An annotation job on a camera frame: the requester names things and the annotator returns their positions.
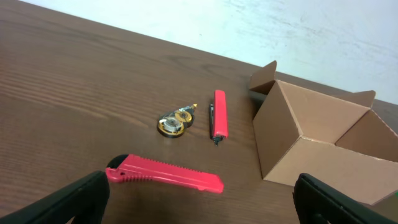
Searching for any brown cardboard box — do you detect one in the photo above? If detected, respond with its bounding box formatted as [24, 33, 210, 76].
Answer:
[249, 62, 397, 205]

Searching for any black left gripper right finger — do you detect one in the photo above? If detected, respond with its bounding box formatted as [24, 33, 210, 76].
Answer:
[293, 173, 397, 224]

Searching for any yellow correction tape dispenser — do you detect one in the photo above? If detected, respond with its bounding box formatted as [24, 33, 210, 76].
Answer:
[157, 104, 197, 138]

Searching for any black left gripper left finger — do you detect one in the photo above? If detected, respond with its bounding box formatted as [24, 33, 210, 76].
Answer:
[1, 171, 110, 224]

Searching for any red stapler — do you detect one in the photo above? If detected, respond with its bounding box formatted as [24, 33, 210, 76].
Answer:
[209, 90, 228, 146]

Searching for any red utility knife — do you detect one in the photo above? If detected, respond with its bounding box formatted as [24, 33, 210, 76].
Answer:
[105, 154, 224, 194]

